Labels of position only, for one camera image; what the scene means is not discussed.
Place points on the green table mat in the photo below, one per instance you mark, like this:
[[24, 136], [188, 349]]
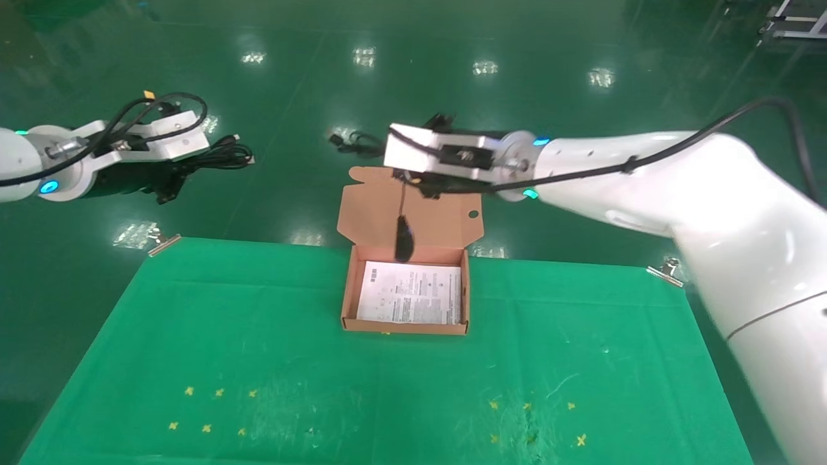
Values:
[[400, 387]]

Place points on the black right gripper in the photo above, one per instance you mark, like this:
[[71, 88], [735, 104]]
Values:
[[439, 187]]

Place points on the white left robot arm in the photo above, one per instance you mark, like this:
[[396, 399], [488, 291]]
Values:
[[19, 161]]

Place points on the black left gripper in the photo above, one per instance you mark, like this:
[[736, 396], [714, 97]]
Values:
[[123, 182]]

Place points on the white wheeled cart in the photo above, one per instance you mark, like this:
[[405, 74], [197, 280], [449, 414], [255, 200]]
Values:
[[798, 19]]

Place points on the white printed paper sheet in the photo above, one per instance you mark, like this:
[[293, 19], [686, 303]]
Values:
[[410, 297]]

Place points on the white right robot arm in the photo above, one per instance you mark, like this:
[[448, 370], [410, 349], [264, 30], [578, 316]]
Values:
[[711, 194]]

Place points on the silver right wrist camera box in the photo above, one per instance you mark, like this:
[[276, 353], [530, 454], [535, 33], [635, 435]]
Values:
[[413, 147]]

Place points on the metal binder clip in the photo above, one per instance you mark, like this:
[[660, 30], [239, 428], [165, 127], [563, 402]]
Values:
[[163, 244], [669, 271]]

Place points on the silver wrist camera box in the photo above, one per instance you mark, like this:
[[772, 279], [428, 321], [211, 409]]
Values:
[[413, 147], [181, 139]]

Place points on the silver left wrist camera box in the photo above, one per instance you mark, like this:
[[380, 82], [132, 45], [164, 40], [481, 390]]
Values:
[[181, 139]]

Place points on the open orange cardboard box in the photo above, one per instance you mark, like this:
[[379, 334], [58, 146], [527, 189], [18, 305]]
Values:
[[375, 213]]

